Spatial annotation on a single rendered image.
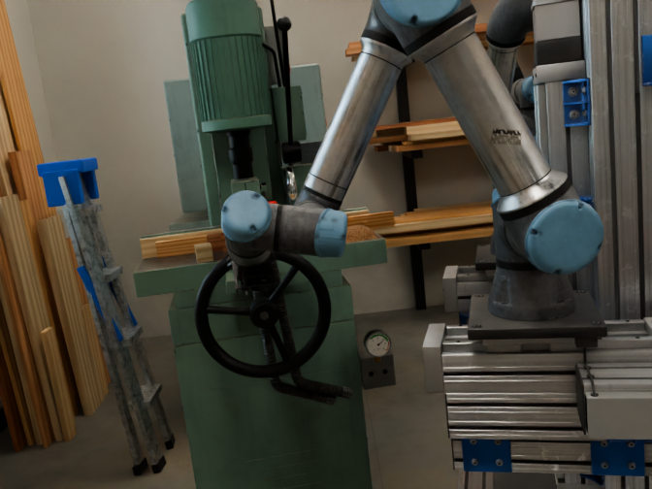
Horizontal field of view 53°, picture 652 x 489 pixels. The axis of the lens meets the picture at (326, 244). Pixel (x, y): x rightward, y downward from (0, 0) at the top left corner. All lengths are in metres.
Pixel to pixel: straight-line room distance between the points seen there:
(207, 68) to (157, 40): 2.47
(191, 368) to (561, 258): 0.94
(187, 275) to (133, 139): 2.60
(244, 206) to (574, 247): 0.49
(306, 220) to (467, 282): 0.77
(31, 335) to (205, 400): 1.43
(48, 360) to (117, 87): 1.81
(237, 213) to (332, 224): 0.14
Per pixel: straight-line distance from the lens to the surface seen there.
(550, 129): 1.39
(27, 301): 2.94
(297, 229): 1.00
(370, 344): 1.58
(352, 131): 1.11
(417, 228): 3.56
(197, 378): 1.64
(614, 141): 1.35
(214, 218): 1.89
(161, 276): 1.57
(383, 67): 1.12
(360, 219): 1.73
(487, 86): 1.00
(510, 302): 1.19
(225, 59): 1.62
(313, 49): 3.99
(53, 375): 2.98
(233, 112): 1.61
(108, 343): 2.51
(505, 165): 1.02
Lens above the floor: 1.19
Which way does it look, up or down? 10 degrees down
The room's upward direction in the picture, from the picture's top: 6 degrees counter-clockwise
